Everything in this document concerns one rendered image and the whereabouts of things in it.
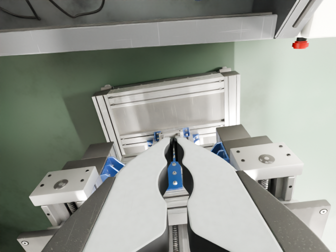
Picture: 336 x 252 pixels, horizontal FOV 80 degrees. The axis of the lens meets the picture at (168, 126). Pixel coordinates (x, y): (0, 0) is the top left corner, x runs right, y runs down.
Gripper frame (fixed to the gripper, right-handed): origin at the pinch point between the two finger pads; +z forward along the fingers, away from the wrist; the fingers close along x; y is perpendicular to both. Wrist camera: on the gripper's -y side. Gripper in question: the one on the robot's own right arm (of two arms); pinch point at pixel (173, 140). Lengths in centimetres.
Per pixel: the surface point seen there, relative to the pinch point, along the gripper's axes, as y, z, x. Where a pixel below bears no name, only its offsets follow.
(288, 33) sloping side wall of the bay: -3.9, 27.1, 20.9
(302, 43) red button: 0, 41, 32
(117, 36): -5.0, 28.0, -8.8
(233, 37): -3.8, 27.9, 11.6
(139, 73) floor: 22, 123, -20
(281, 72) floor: 27, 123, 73
